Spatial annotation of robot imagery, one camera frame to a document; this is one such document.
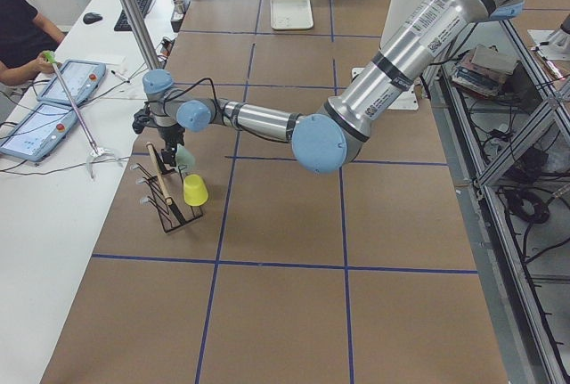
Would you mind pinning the metal cylinder cup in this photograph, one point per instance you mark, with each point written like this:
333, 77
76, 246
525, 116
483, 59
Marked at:
179, 7

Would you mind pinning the aluminium frame post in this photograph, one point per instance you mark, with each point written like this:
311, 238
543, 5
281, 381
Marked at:
141, 33

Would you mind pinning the person in black shirt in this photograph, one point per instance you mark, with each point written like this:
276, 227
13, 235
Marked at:
25, 33

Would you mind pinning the lower orange connector box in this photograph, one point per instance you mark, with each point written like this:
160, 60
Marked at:
166, 46

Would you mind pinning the black wire cup rack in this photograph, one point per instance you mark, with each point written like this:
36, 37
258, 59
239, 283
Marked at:
171, 217

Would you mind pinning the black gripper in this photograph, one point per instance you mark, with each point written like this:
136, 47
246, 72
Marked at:
171, 134

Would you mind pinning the lower teach pendant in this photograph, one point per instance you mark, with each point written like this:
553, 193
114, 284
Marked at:
37, 135

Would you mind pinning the green cup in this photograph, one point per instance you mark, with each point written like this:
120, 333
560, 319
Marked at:
184, 160

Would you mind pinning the black computer mouse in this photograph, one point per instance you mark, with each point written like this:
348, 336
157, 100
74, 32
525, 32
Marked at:
91, 18

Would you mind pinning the white bear tray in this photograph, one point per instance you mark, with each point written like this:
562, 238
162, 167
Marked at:
291, 15

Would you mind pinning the yellow cup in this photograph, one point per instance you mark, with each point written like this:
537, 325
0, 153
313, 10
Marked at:
195, 192

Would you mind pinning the black marker pen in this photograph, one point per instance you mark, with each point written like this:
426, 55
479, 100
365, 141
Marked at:
120, 77

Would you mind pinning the person's hand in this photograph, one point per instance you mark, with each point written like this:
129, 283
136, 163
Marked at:
42, 65

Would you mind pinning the pink reacher grabber stick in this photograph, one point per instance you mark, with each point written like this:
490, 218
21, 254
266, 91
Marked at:
97, 151

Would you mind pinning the teach pendant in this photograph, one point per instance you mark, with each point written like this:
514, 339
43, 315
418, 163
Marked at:
37, 135
82, 79

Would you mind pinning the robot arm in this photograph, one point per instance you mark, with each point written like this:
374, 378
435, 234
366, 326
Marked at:
331, 137

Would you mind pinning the stack of books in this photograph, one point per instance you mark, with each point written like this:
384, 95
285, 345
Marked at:
484, 70

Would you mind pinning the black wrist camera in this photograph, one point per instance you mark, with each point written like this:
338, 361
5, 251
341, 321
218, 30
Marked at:
142, 119

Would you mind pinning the upper teach pendant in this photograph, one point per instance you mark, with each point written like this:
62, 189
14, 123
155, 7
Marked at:
82, 79

